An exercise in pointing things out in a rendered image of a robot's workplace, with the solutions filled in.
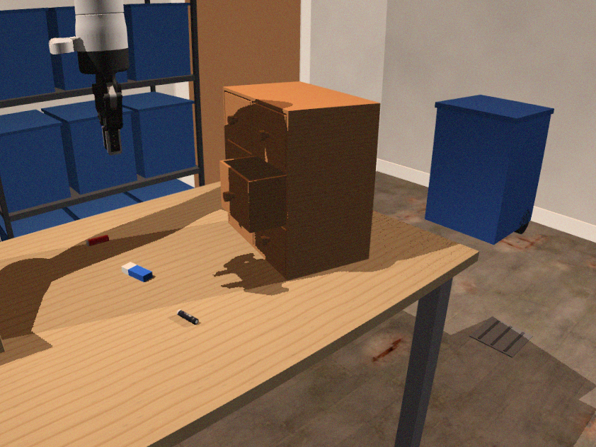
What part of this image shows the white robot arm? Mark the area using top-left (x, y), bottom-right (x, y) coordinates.
top-left (49, 0), bottom-right (128, 54)

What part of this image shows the small orange wooden chest of drawers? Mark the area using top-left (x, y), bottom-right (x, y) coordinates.
top-left (223, 81), bottom-right (380, 281)

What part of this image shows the blue and white eraser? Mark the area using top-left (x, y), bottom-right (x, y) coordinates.
top-left (122, 262), bottom-right (153, 282)

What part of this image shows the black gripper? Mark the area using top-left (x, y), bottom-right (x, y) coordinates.
top-left (77, 48), bottom-right (130, 156)

